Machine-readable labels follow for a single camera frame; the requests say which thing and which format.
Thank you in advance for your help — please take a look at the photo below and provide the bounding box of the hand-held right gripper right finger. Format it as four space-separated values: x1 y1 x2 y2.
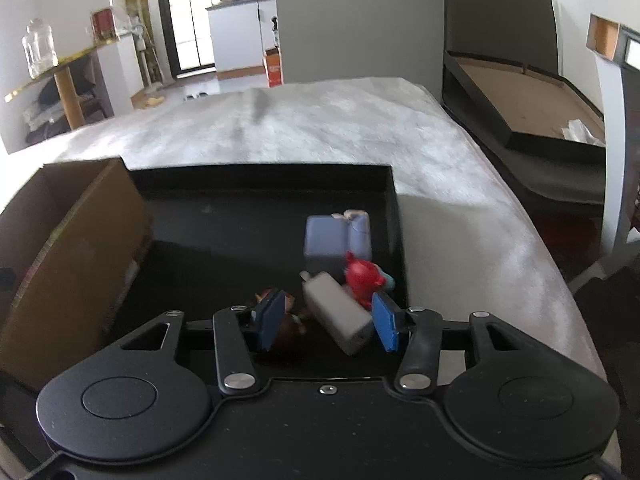
371 292 551 395

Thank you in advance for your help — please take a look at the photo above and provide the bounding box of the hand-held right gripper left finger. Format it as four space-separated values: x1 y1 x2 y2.
107 289 287 395

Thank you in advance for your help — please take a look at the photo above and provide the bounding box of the maroon toy figurine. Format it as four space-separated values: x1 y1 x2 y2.
256 287 312 352

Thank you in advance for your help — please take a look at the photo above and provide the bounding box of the red and teal toy figurine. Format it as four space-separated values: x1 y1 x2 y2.
342 252 397 307

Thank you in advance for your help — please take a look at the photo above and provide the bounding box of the white charger plug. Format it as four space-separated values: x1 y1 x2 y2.
298 270 377 356

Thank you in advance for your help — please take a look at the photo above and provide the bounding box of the black tray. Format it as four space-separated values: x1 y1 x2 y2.
107 164 407 382

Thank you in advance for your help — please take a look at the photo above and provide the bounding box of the lavender box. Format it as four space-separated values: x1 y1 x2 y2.
303 208 374 274

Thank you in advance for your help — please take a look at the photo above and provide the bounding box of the cardboard box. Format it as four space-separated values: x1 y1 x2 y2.
0 157 154 393

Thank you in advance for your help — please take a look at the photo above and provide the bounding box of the white fluffy blanket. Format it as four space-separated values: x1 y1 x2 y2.
0 76 610 393

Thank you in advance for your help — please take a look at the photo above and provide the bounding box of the orange carton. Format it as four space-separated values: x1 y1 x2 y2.
262 47 285 89

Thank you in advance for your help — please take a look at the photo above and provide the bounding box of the white crumpled paper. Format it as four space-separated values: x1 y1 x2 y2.
561 118 606 147

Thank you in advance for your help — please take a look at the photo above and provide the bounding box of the white furniture panel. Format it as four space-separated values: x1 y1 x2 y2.
584 12 640 267

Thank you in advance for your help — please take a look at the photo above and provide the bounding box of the white kitchen cabinet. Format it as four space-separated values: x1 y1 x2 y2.
205 0 279 81

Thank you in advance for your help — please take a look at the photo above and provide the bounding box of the white stand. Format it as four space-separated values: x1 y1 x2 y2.
133 14 164 89

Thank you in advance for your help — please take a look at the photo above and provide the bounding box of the gold round table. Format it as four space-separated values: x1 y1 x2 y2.
4 34 137 132

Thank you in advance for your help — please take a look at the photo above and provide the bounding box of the black framed glass door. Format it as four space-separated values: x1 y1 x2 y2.
154 0 219 79

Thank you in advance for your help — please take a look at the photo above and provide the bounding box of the dark chair with board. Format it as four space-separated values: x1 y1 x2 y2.
442 0 609 217

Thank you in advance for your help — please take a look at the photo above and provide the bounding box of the red canister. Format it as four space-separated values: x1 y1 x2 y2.
89 7 119 41

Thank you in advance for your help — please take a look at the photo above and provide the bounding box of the large clear glass jar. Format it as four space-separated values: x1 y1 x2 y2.
21 18 59 80

